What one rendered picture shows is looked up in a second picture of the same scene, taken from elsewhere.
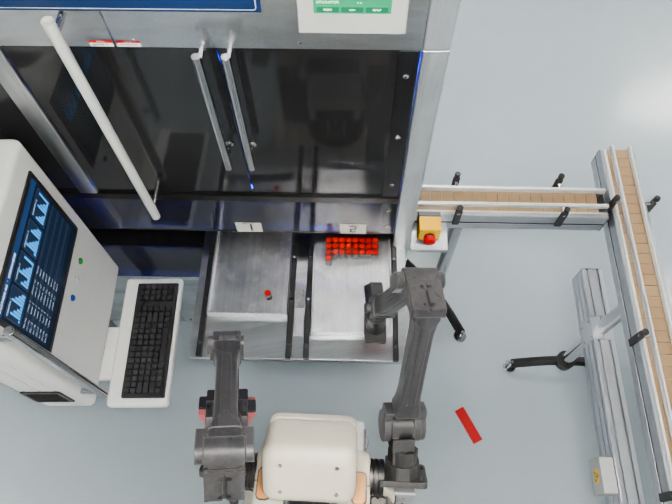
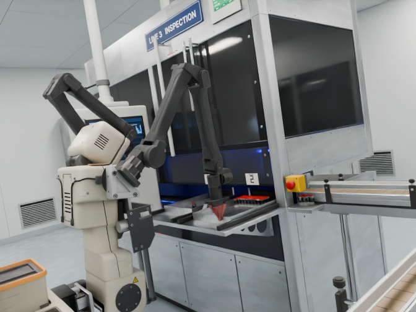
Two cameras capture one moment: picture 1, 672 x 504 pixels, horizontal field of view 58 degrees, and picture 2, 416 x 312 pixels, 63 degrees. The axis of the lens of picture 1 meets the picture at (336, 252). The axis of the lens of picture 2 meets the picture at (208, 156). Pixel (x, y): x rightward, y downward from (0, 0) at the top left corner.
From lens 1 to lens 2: 1.94 m
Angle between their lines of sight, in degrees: 69
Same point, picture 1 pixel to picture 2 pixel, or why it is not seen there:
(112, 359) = not seen: hidden behind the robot
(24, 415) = not seen: outside the picture
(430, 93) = (259, 43)
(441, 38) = (254, 7)
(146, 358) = not seen: hidden behind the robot
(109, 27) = (172, 46)
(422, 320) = (174, 70)
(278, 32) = (208, 29)
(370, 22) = (229, 8)
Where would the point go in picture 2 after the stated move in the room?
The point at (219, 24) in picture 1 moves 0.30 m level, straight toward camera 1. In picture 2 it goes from (194, 33) to (160, 22)
